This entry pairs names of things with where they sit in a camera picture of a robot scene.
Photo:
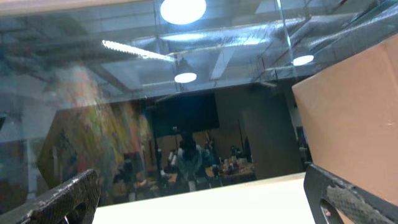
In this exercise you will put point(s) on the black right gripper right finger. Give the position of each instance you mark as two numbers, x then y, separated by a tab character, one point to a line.
329	195

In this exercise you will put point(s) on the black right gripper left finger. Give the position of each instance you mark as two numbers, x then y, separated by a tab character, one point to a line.
74	201

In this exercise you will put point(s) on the brown cardboard panel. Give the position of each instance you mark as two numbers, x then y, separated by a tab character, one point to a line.
349	114

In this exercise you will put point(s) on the person in dark clothes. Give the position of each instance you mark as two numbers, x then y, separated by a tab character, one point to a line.
190	161

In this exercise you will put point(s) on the small round ceiling lamp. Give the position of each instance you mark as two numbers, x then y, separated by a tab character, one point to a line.
302	60

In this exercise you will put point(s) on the long fluorescent light strip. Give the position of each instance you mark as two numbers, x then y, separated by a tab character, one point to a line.
145	54

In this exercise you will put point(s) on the pendant ceiling lamp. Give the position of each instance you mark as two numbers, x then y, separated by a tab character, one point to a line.
184	73

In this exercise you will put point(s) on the colourful wall mural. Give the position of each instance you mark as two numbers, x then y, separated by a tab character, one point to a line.
88	131

